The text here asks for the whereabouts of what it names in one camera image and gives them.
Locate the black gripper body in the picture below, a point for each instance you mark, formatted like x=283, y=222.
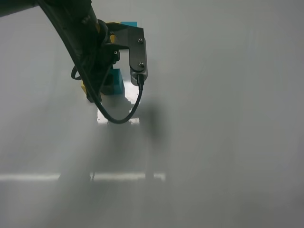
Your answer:
x=98, y=62

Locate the blue cube block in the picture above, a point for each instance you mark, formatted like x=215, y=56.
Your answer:
x=117, y=84

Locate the dark robot arm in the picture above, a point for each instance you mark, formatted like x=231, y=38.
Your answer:
x=84, y=36

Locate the yellow template block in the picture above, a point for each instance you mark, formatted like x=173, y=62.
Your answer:
x=111, y=31

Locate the blue template block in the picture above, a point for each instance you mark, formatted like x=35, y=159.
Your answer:
x=129, y=23

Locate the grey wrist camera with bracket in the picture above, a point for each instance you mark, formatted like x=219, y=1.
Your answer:
x=132, y=39

